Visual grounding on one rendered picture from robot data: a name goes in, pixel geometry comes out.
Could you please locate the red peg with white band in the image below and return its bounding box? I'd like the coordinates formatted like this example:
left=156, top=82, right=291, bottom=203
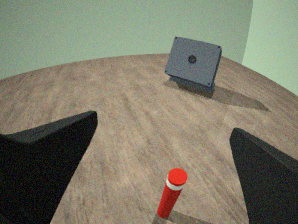
left=157, top=168, right=188, bottom=218

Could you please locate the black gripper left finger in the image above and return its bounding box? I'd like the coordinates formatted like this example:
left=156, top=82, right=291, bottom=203
left=0, top=111, right=97, bottom=224

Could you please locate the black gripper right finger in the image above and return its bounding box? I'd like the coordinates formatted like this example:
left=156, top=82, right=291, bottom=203
left=229, top=127, right=298, bottom=224

